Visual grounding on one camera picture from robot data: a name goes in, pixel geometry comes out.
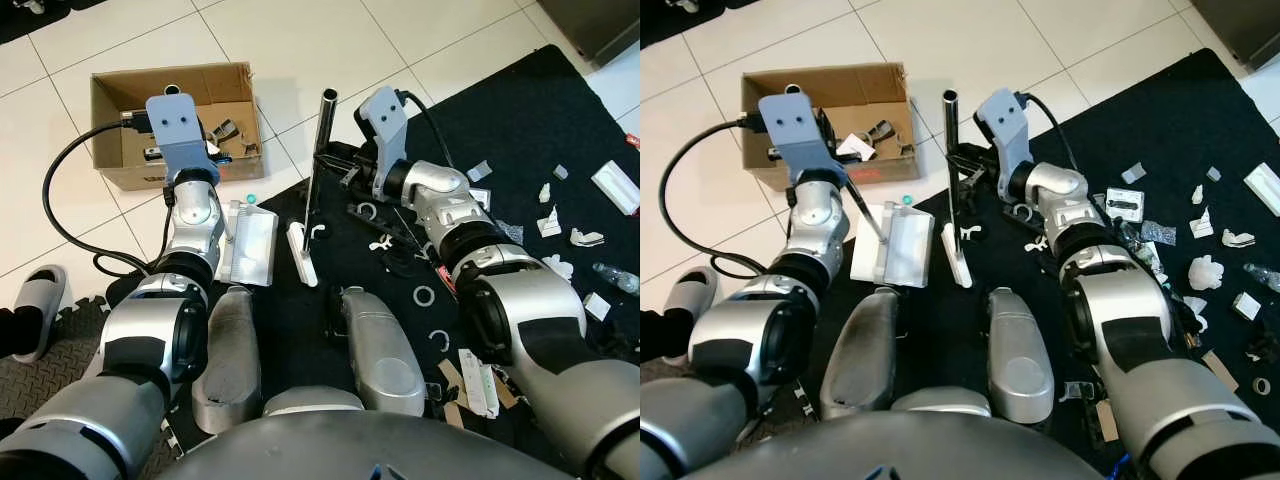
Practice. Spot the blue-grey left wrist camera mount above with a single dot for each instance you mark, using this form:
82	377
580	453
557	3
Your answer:
175	125
795	125

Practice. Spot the white card with black part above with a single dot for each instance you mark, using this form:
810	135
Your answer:
1123	204
480	198

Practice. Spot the silver right robot leg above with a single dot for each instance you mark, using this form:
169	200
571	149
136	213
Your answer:
1020	360
380	350

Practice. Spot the large black floor mat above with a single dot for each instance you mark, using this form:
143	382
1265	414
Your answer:
660	25
15	22

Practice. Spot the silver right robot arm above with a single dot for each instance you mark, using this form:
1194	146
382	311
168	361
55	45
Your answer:
520	330
1130	330

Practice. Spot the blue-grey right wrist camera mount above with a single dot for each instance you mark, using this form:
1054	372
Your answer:
1005	120
385	120

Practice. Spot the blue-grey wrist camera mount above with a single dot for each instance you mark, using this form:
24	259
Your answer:
795	125
1005	120
175	125
385	120

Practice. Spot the crinkled silver wrapper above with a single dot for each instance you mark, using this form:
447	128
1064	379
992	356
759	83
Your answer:
1158	233
510	233

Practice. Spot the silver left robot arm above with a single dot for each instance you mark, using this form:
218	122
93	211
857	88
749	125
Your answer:
190	222
820	225

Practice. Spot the grey robot torso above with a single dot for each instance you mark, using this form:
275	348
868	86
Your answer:
370	450
900	450

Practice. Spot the small white plastic figure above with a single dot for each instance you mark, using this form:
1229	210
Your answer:
1197	195
545	193

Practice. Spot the silver left robot leg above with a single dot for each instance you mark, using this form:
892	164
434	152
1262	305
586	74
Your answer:
860	360
228	360

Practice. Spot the grey slipper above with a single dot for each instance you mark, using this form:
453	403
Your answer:
685	290
40	300

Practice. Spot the white paper sheet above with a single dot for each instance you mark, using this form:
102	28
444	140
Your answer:
856	147

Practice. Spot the black metal bracket scrap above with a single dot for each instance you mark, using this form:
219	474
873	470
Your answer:
890	138
240	140

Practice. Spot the crumpled white tissue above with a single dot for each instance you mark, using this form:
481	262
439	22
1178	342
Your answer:
1207	272
558	267

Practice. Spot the curved white plastic piece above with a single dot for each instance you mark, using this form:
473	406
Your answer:
1240	239
588	238

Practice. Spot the silver robot leg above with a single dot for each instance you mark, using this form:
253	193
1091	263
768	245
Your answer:
380	350
860	360
228	360
1020	360

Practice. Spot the clear plastic bottle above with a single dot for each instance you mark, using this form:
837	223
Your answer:
615	278
1263	278

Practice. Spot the brown cardboard box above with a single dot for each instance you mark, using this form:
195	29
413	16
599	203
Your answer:
770	90
120	90

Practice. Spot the small white box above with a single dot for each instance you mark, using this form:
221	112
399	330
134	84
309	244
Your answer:
597	306
1247	306

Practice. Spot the black-clad person leg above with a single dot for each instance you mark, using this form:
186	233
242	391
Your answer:
648	330
12	335

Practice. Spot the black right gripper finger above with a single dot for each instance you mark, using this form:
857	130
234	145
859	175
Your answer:
330	160
962	179
961	158
332	179

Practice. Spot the folded white paper scrap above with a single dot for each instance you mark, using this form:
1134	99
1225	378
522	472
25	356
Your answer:
549	224
1201	225

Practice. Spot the long white box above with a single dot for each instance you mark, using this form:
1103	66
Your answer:
615	188
1263	190

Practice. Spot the dark grey cabinet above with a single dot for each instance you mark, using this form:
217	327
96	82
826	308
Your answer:
590	25
1240	25

